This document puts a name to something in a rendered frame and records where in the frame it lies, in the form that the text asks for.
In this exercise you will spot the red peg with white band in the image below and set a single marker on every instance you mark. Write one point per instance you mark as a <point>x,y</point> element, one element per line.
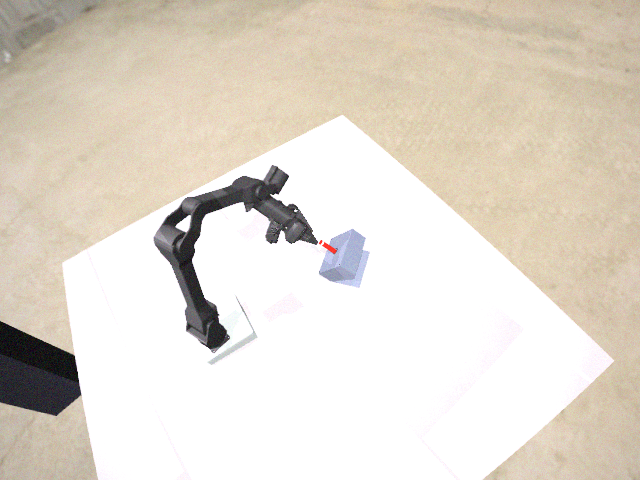
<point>325,245</point>

